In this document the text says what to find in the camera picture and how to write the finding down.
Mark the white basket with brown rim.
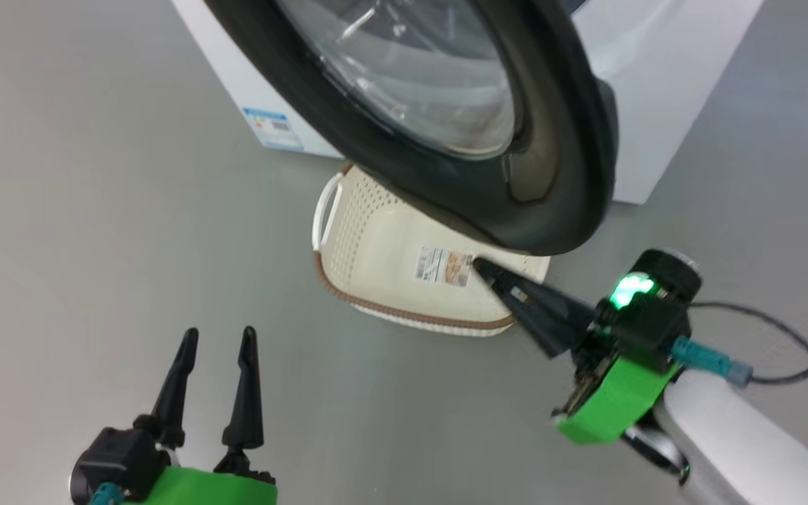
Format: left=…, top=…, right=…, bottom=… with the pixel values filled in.
left=311, top=163, right=552, bottom=337

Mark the basket product label sticker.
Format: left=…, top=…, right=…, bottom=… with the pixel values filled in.
left=415, top=245, right=475, bottom=287

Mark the black cable with teal connector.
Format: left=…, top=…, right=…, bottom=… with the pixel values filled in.
left=671, top=335, right=808, bottom=386

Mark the thin black cable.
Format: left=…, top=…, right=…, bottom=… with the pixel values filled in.
left=688, top=302, right=808, bottom=406

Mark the blue energy label sticker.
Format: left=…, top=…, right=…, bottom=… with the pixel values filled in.
left=243, top=107, right=304, bottom=150

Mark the black-rimmed glass washer door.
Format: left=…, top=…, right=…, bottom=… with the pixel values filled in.
left=204, top=0, right=619, bottom=257

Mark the white front-load washing machine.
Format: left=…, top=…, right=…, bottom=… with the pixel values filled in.
left=169, top=0, right=766, bottom=206

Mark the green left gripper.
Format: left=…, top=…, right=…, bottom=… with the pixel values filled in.
left=123, top=325, right=278, bottom=505

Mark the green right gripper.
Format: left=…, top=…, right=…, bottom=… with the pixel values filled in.
left=472, top=257, right=678, bottom=444

